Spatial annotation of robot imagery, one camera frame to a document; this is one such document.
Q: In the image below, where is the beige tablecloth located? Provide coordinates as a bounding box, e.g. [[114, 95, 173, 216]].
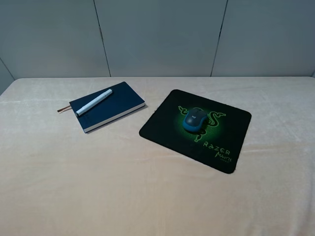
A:
[[0, 77, 315, 236]]

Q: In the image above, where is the black and teal computer mouse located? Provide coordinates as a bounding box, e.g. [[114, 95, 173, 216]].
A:
[[183, 108, 207, 133]]

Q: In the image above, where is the dark blue notebook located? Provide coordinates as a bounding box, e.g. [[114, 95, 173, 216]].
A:
[[69, 82, 145, 133]]

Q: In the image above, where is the white marker pen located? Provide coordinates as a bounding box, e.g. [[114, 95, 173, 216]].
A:
[[75, 89, 113, 117]]

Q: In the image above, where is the black green Razer mouse pad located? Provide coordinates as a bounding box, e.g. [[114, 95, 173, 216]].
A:
[[139, 89, 252, 174]]

